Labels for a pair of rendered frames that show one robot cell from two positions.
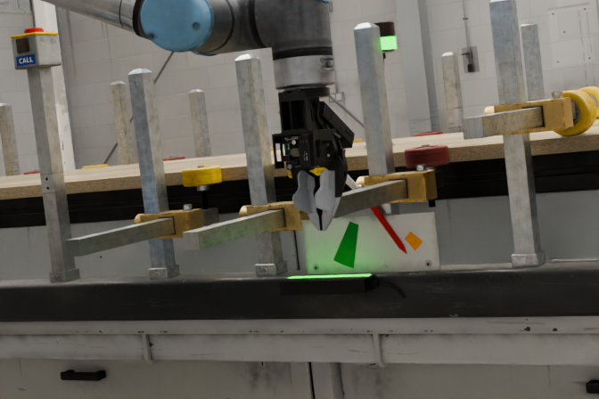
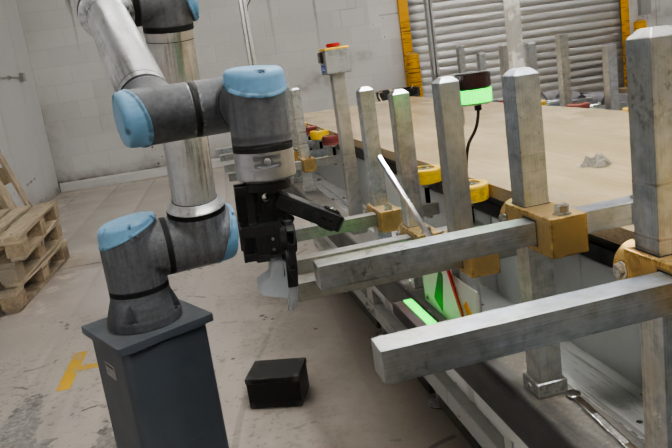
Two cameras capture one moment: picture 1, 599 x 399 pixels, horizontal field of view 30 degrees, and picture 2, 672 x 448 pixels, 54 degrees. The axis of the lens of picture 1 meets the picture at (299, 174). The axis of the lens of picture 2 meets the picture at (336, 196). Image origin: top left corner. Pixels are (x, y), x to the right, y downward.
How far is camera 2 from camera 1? 1.39 m
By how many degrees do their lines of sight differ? 49
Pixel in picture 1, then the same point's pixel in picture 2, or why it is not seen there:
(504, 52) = (512, 141)
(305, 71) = (240, 169)
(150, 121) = (367, 132)
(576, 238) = not seen: outside the picture
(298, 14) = (232, 113)
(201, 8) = (129, 116)
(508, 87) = (517, 185)
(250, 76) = (394, 111)
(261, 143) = (404, 173)
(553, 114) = (544, 236)
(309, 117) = (253, 211)
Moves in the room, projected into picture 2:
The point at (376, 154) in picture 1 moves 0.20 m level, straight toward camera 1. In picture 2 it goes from (449, 214) to (361, 247)
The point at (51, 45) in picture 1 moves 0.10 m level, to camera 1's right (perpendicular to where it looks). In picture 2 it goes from (340, 57) to (366, 53)
